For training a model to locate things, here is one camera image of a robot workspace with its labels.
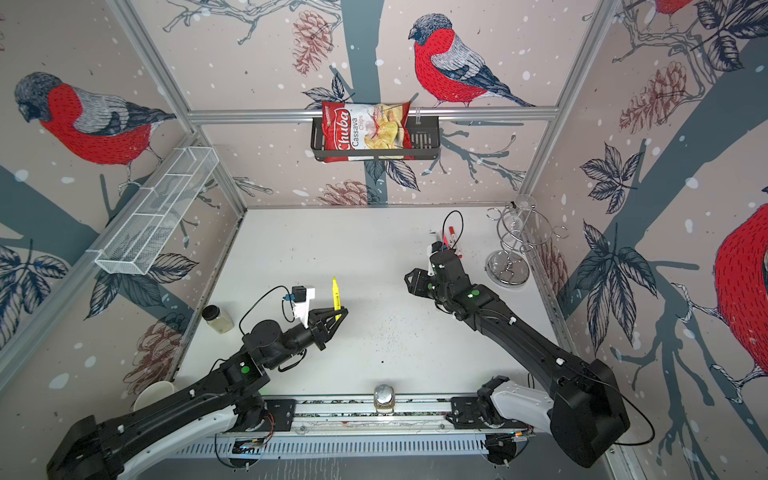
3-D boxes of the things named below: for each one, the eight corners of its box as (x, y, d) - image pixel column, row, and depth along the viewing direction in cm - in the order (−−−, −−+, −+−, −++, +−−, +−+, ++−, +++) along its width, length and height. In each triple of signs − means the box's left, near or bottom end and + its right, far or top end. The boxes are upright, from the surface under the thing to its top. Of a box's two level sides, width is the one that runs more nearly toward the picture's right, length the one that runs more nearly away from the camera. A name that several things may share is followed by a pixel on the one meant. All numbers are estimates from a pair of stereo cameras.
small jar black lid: (218, 335, 89) (202, 322, 82) (218, 321, 92) (202, 307, 85) (234, 330, 91) (219, 316, 83) (233, 316, 94) (219, 301, 86)
